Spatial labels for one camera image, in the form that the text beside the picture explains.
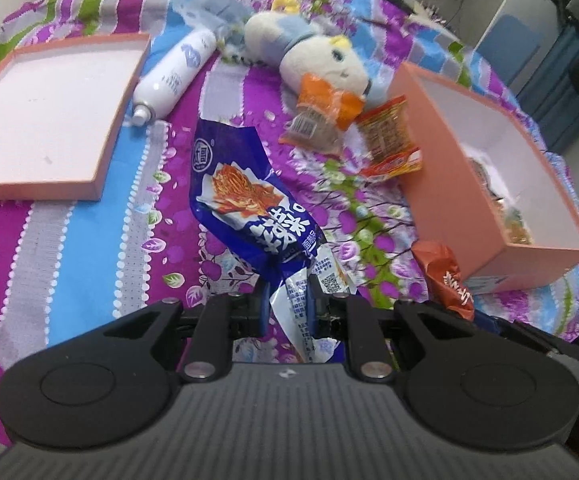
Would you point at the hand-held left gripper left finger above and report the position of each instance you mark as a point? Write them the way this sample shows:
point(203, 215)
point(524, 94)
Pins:
point(264, 310)

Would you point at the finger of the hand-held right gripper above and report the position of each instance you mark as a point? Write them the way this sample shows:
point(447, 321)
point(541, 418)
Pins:
point(544, 342)

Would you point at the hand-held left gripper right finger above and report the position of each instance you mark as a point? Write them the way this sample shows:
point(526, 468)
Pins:
point(312, 305)

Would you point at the blue noodle snack packet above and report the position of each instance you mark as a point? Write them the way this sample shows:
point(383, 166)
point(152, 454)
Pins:
point(239, 195)

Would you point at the red brown snack packet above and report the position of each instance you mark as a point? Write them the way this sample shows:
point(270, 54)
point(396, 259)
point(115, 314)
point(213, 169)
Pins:
point(444, 275)

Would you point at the clear brown snack packet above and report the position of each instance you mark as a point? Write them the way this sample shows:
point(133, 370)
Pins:
point(484, 175)

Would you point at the pink cardboard box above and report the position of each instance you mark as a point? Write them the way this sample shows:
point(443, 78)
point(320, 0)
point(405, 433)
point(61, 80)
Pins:
point(444, 160)

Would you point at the purple floral blanket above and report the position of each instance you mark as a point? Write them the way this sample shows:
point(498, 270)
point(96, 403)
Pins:
point(94, 240)

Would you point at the red yellow snack packet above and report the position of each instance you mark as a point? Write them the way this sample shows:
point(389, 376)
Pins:
point(387, 135)

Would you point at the orange-topped clear snack packet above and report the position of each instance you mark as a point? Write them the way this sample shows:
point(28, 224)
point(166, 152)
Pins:
point(329, 105)

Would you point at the white plush duck toy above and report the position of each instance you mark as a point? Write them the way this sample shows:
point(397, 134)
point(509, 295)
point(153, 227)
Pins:
point(319, 60)

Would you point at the white spray bottle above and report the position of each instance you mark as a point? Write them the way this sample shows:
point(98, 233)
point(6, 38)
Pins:
point(169, 80)

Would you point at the blue curtain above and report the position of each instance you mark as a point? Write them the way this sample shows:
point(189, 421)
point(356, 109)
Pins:
point(554, 85)

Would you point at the white green printed bag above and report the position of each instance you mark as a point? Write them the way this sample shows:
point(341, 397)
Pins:
point(232, 50)

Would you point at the pink box lid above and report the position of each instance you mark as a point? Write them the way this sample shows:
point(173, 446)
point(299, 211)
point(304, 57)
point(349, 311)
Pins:
point(44, 110)

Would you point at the pale blue plastic bag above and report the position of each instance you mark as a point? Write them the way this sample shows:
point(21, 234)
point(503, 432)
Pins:
point(204, 5)

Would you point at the white cabinet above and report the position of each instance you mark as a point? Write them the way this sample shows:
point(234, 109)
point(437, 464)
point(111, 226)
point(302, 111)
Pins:
point(507, 0)

